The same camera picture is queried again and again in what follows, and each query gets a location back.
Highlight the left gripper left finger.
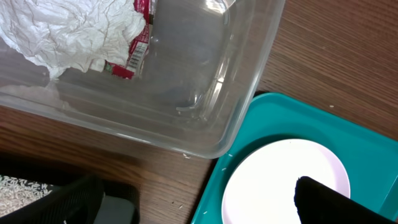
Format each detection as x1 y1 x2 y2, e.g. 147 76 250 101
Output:
1 175 104 224

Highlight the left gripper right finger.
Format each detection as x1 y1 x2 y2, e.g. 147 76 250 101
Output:
294 176 395 224

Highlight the large white plate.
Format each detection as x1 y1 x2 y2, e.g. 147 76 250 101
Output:
221 139 351 224

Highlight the red snack wrapper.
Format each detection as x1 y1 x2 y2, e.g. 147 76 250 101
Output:
104 0 157 80

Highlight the white tissue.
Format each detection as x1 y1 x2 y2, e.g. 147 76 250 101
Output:
1 0 146 79

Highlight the black plastic tray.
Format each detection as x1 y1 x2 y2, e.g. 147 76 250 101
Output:
1 153 140 224

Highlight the pile of white rice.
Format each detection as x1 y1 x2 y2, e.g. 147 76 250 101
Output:
0 175 52 217

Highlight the teal serving tray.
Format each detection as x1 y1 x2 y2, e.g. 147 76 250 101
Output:
189 93 397 224

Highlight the clear plastic bin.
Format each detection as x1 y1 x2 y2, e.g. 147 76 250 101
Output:
1 0 285 159

